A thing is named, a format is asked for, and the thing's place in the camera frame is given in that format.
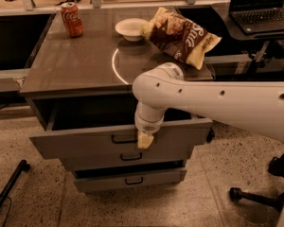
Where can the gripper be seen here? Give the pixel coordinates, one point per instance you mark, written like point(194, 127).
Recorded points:
point(147, 127)

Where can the grey top drawer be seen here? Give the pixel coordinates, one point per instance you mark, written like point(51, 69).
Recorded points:
point(174, 141)

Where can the grey drawer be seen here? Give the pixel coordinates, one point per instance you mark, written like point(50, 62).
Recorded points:
point(172, 175)
point(174, 141)
point(97, 162)

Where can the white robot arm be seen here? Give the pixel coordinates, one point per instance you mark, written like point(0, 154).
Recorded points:
point(251, 106)

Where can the grey middle drawer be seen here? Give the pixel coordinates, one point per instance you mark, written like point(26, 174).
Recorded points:
point(97, 162)

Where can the grey bottom drawer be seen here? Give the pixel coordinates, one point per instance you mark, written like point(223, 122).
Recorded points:
point(172, 175)

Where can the grey drawer cabinet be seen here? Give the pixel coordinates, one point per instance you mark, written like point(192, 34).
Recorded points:
point(86, 82)

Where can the brown chip bag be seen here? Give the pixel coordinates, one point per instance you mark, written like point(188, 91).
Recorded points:
point(179, 37)

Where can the white bowl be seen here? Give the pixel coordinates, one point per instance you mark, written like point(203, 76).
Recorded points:
point(130, 29)

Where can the black floor stand leg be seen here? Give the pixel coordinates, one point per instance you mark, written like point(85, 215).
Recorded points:
point(23, 166)

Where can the orange soda can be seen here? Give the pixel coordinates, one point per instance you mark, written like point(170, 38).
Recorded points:
point(71, 19)

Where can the black laptop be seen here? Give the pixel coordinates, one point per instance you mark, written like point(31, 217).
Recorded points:
point(258, 16)

